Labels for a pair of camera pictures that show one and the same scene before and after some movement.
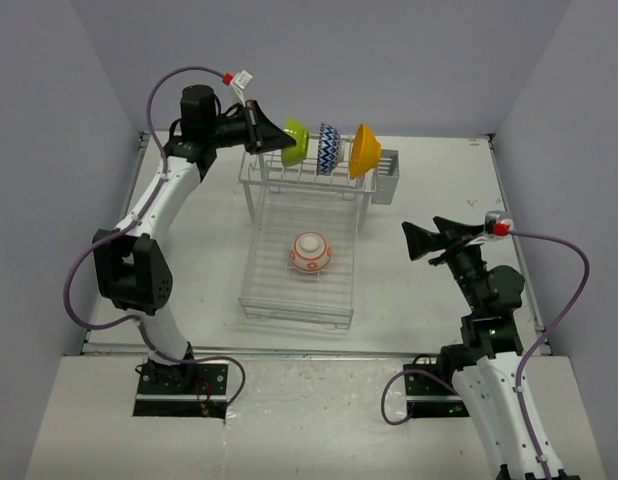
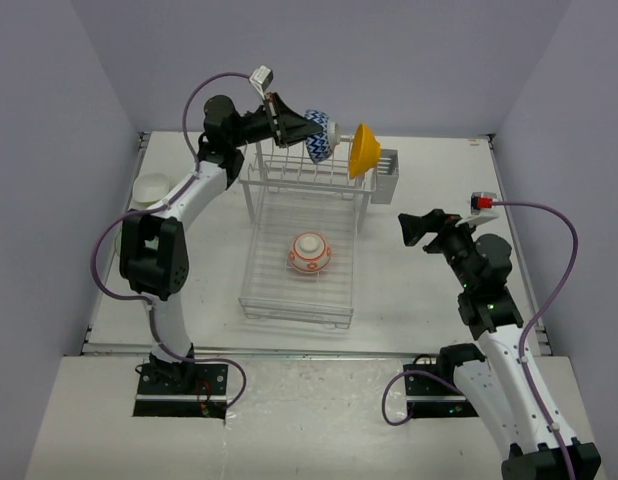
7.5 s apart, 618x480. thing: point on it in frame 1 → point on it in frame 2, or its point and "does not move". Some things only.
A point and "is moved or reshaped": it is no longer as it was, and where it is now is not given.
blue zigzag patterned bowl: x=328 y=149 is moved or reshaped
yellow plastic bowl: x=365 y=152 does not move
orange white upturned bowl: x=311 y=253 does not move
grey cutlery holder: x=388 y=175 does not move
